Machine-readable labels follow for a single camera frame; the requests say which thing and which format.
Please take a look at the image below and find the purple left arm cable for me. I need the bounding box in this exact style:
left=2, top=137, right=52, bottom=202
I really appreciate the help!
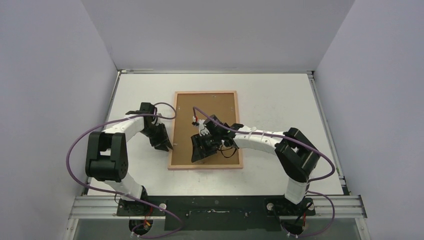
left=65, top=101, right=184, bottom=239

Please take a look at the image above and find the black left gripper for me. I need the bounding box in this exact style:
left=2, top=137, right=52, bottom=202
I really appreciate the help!
left=140, top=123, right=172, bottom=152

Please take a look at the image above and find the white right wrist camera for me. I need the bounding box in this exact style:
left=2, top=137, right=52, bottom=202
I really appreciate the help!
left=192, top=116, right=210, bottom=136

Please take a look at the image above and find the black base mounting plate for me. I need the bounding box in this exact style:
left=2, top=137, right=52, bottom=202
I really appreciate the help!
left=116, top=195, right=316, bottom=232

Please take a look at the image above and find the pink wooden picture frame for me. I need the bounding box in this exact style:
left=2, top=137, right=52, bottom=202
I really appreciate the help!
left=167, top=91, right=244, bottom=171

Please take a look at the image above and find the aluminium front rail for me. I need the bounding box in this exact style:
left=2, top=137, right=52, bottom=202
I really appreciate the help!
left=69, top=195, right=368, bottom=220

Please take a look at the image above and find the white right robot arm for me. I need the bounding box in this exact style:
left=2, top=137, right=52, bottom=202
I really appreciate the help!
left=191, top=115, right=320, bottom=215

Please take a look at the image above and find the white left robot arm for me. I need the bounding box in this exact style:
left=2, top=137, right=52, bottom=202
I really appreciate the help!
left=85, top=102, right=173, bottom=216

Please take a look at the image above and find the brown cardboard backing board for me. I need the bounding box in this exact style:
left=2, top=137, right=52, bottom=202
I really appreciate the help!
left=171, top=93, right=240, bottom=167

